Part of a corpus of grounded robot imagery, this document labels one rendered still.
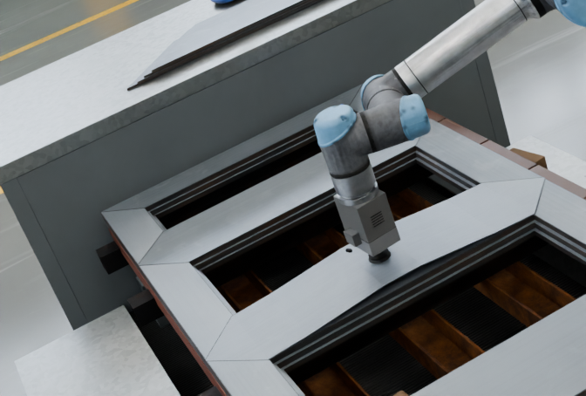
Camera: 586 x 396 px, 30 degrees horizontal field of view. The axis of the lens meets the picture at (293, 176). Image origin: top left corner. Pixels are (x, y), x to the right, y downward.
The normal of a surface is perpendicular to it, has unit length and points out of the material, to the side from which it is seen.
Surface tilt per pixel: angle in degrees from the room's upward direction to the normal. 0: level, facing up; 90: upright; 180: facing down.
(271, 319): 3
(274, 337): 3
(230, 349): 0
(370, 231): 90
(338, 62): 90
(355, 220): 90
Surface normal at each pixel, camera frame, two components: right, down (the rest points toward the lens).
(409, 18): 0.40, 0.31
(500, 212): -0.26, -0.87
